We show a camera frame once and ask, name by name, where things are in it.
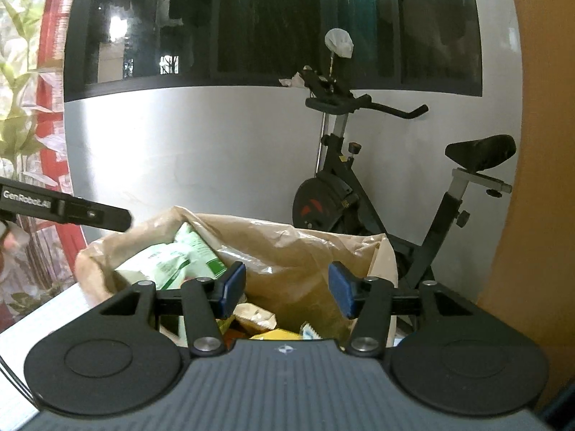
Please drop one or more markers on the small light blue packet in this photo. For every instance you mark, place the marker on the small light blue packet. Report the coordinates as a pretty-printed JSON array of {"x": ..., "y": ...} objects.
[{"x": 310, "y": 331}]

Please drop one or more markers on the yellow snack packet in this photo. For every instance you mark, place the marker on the yellow snack packet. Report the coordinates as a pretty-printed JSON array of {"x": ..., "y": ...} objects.
[{"x": 274, "y": 335}]

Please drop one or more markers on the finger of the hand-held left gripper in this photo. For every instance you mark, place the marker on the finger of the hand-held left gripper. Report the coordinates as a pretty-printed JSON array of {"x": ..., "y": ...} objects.
[{"x": 99, "y": 215}]

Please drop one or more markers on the beige snack packet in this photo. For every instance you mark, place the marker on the beige snack packet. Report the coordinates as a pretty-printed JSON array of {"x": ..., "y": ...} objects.
[{"x": 254, "y": 316}]

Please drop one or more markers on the wooden panel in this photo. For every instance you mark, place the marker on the wooden panel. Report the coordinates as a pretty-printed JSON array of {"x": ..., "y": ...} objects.
[{"x": 539, "y": 188}]

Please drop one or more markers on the hanging white plastic bag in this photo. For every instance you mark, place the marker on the hanging white plastic bag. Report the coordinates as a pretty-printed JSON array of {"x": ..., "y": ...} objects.
[{"x": 340, "y": 42}]

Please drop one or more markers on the green and white snack packet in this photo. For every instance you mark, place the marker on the green and white snack packet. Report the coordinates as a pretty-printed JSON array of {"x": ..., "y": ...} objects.
[{"x": 179, "y": 260}]

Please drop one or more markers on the dark framed window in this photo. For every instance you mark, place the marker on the dark framed window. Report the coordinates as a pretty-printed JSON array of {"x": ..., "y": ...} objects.
[{"x": 269, "y": 22}]

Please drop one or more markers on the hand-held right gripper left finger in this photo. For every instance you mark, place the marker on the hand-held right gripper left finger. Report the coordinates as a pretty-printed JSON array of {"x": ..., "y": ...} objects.
[{"x": 233, "y": 288}]

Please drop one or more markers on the crumpled white cloth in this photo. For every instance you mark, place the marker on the crumpled white cloth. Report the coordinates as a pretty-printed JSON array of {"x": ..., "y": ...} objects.
[{"x": 292, "y": 81}]

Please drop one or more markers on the plastic-lined cardboard box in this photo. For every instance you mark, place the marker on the plastic-lined cardboard box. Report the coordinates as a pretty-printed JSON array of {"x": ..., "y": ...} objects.
[{"x": 287, "y": 269}]

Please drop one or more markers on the black exercise bike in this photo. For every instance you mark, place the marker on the black exercise bike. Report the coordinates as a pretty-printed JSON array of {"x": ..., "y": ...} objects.
[{"x": 334, "y": 179}]

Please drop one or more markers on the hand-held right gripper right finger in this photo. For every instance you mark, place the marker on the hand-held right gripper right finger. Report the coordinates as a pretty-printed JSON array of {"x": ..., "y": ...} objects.
[{"x": 341, "y": 289}]

